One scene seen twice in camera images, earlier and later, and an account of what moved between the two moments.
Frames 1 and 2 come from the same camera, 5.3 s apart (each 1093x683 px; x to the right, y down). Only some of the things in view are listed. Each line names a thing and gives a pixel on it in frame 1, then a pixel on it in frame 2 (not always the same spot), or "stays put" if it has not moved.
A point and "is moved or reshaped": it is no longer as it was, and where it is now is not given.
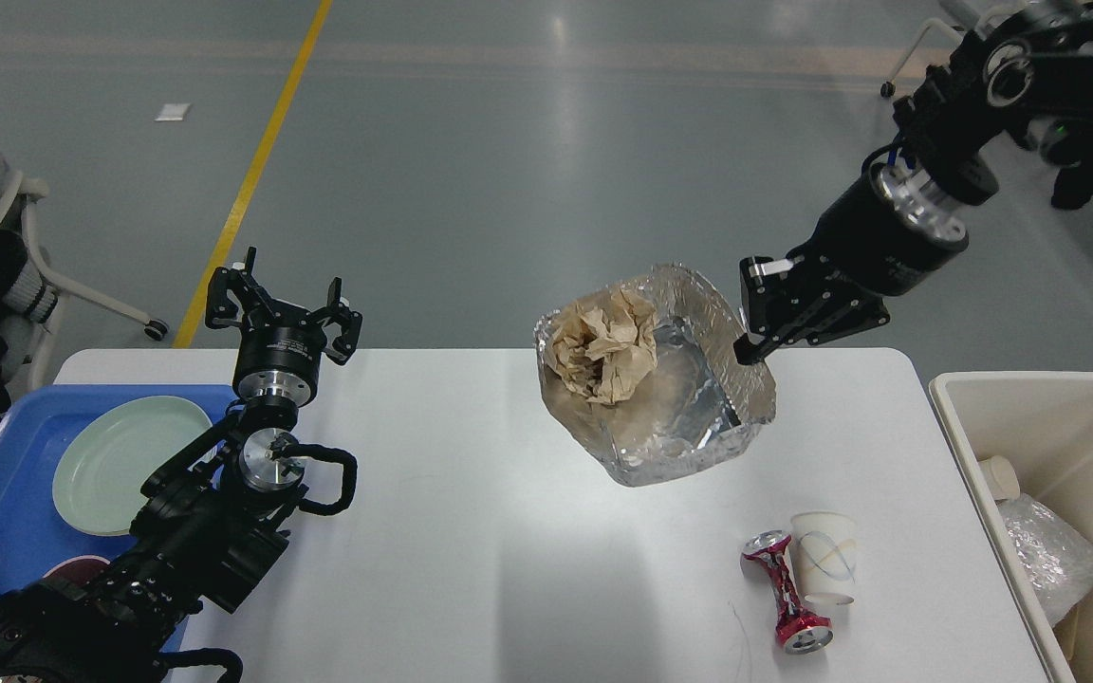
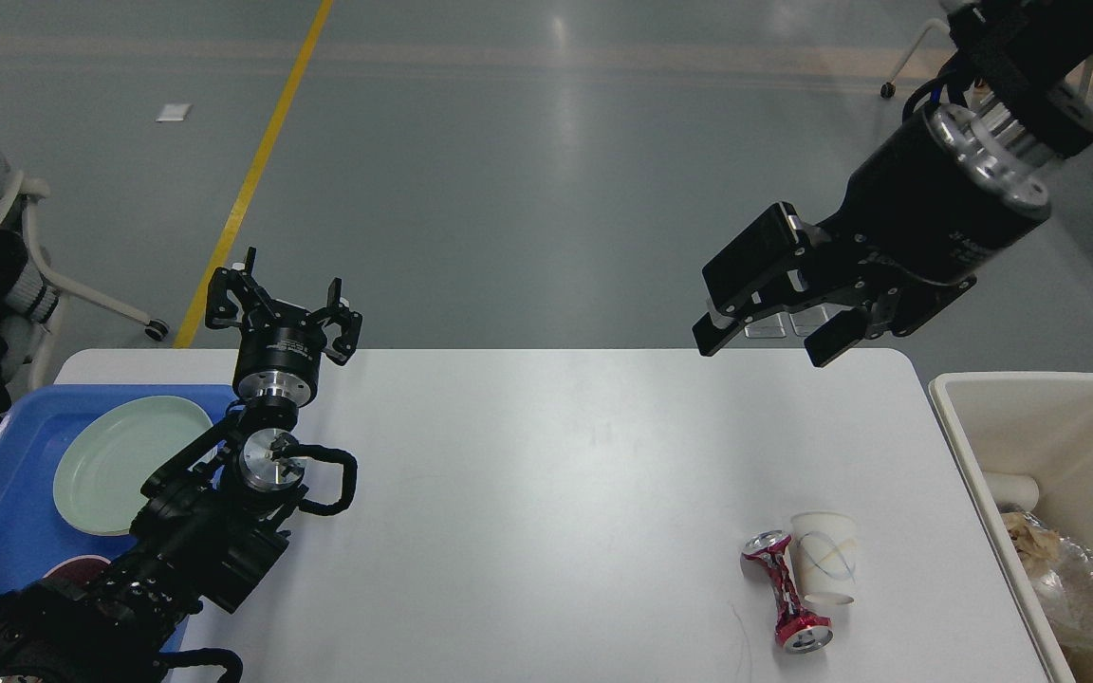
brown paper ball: (605, 346) to (1033, 546)
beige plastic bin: (1082, 443) stays put
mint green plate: (103, 464) stays put
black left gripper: (281, 343) stays put
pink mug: (79, 571) stays put
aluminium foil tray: (697, 408) to (1072, 591)
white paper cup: (825, 546) stays put
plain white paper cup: (1001, 478) is moved or reshaped
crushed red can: (798, 631) stays put
